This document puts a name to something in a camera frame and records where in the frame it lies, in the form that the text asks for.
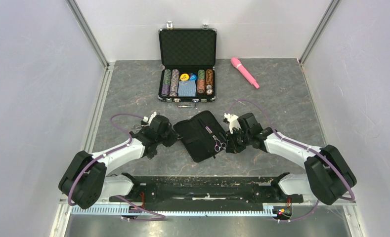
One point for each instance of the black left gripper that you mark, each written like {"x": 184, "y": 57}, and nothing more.
{"x": 173, "y": 137}

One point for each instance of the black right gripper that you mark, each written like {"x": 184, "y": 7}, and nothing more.
{"x": 232, "y": 146}

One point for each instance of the purple handled scissors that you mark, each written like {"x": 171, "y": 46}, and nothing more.
{"x": 219, "y": 145}

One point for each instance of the silver scissors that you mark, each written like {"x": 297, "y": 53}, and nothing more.
{"x": 138, "y": 126}

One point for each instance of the black zippered tool pouch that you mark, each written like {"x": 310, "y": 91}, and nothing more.
{"x": 195, "y": 138}

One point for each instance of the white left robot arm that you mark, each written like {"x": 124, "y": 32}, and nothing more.
{"x": 87, "y": 179}

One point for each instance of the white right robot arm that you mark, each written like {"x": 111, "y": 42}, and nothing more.
{"x": 327, "y": 175}

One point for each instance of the purple green chip stack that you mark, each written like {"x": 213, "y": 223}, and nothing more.
{"x": 166, "y": 82}

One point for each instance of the blue playing card deck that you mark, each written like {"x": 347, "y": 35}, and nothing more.
{"x": 187, "y": 88}

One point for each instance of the yellow dealer button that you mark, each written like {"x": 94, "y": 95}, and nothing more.
{"x": 184, "y": 77}

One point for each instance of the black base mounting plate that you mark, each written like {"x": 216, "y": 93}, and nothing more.
{"x": 208, "y": 193}

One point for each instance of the purple grey chip stack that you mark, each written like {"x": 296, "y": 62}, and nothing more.
{"x": 174, "y": 83}

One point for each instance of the blue dealer button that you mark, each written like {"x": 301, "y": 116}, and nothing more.
{"x": 193, "y": 77}

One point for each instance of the green orange chip stack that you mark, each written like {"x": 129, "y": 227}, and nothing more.
{"x": 201, "y": 82}

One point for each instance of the brown orange chip stack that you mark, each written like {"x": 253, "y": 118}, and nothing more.
{"x": 209, "y": 81}

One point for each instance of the black poker chip case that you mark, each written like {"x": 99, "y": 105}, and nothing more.
{"x": 188, "y": 50}

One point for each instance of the pink wand massager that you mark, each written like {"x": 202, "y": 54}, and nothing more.
{"x": 244, "y": 72}

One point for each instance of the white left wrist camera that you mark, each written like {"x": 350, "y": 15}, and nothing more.
{"x": 146, "y": 121}

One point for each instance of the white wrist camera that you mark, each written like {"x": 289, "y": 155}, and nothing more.
{"x": 146, "y": 121}
{"x": 232, "y": 121}

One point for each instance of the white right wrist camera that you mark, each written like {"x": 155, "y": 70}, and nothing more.
{"x": 232, "y": 121}

